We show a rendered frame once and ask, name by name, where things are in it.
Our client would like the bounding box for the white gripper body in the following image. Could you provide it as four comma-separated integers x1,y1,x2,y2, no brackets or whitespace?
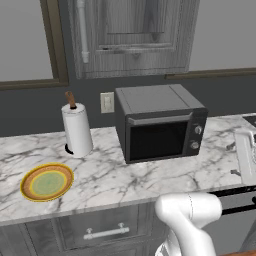
234,128,256,186

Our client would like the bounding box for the toaster oven glass door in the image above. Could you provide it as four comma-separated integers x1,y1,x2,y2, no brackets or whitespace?
125,112,195,165

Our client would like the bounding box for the dark grey toaster oven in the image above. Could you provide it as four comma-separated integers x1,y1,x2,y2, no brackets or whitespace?
114,83,210,165

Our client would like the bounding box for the yellow plate with green centre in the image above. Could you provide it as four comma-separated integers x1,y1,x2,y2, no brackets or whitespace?
19,162,75,203

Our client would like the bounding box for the brown framed window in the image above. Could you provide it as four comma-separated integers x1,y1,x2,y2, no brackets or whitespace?
164,0,256,80
0,0,70,92

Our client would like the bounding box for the grey drawer front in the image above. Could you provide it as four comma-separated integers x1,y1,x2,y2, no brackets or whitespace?
54,203,158,252

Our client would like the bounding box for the white paper towel roll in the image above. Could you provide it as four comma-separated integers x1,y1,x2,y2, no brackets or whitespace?
61,102,94,159

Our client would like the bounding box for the brown paper towel holder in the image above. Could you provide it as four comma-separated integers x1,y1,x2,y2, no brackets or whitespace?
64,90,78,111

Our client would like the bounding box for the black oven door handle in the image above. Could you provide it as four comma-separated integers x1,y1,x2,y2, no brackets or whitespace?
218,195,256,217

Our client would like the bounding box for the grey toaster oven door handle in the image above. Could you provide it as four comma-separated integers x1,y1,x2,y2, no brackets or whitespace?
127,112,194,127

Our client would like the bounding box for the white wall outlet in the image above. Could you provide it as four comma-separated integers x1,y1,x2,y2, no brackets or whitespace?
100,91,116,114

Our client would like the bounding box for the white drawer handle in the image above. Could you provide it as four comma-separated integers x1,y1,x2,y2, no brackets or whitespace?
82,222,131,241

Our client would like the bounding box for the white cupboard door handle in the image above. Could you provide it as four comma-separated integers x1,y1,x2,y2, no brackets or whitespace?
76,0,90,65

